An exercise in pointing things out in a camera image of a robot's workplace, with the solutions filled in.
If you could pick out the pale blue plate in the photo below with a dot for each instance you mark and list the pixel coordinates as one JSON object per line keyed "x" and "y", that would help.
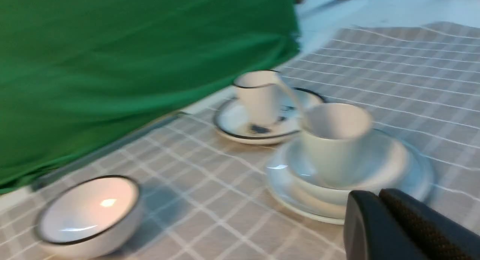
{"x": 417, "y": 183}

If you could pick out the green backdrop cloth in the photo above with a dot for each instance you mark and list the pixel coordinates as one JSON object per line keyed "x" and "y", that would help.
{"x": 79, "y": 74}

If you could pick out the white bowl black rim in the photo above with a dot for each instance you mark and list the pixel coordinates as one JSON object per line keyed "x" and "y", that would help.
{"x": 91, "y": 219}

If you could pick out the pale blue cup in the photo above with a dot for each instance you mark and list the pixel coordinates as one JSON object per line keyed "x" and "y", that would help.
{"x": 332, "y": 136}

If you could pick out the white cup black rim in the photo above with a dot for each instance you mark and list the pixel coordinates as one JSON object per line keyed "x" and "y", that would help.
{"x": 259, "y": 94}

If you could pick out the white plate cartoon print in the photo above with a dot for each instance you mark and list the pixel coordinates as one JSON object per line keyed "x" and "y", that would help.
{"x": 232, "y": 122}

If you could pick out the grey checked tablecloth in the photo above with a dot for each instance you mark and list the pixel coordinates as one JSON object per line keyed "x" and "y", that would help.
{"x": 205, "y": 196}

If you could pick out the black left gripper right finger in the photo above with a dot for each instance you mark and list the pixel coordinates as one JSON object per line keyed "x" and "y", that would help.
{"x": 437, "y": 236}

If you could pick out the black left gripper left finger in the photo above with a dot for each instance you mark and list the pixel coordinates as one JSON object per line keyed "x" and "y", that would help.
{"x": 370, "y": 232}

